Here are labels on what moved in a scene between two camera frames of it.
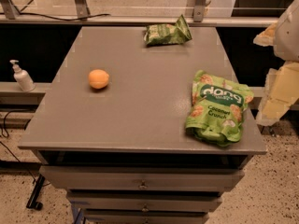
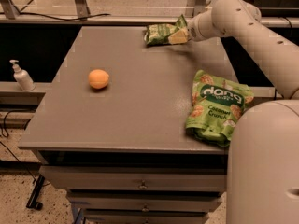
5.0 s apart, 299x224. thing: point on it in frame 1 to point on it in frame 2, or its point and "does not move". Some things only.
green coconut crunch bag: [217, 109] does not move
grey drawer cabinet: [110, 130] does not move
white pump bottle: [22, 77] does not move
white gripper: [288, 37] to [193, 32]
